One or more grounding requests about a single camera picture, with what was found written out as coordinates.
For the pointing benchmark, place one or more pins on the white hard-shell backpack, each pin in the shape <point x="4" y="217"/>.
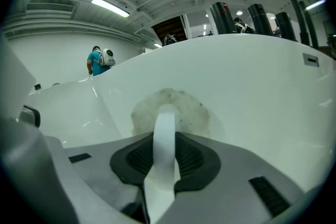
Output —
<point x="107" y="57"/>

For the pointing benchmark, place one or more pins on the round ceiling downlight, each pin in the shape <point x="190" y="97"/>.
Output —
<point x="239" y="12"/>

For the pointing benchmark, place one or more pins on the grey rectangular overflow cover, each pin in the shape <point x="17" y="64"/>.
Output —
<point x="311" y="60"/>

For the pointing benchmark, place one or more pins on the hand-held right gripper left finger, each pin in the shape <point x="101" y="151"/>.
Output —
<point x="99" y="165"/>

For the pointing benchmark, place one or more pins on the white ceiling air vent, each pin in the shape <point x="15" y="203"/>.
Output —
<point x="50" y="8"/>

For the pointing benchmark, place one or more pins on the dark wooden staircase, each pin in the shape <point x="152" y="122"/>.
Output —
<point x="170" y="26"/>

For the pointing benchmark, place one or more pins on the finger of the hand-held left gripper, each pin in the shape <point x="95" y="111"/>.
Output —
<point x="29" y="116"/>

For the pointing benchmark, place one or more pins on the white bathtub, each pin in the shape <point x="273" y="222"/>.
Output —
<point x="236" y="73"/>

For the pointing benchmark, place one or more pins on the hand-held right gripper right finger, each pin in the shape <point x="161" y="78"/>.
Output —
<point x="231" y="178"/>

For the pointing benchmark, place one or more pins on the white fluffy wiping pad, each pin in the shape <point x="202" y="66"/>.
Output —
<point x="191" y="110"/>

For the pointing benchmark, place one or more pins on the black and white backpack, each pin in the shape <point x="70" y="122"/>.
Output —
<point x="245" y="28"/>

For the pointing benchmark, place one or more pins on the black knob red dot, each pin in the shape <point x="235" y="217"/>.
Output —
<point x="223" y="18"/>

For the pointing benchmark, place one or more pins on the black knob blue dot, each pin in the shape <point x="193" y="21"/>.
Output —
<point x="286" y="26"/>

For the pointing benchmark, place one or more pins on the white ceiling light tube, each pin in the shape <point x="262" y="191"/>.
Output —
<point x="315" y="4"/>
<point x="110" y="7"/>

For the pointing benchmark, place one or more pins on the black gooseneck faucet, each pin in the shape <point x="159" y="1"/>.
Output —
<point x="294" y="0"/>

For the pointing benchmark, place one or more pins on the plain black knob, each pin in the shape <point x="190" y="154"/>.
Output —
<point x="260" y="19"/>

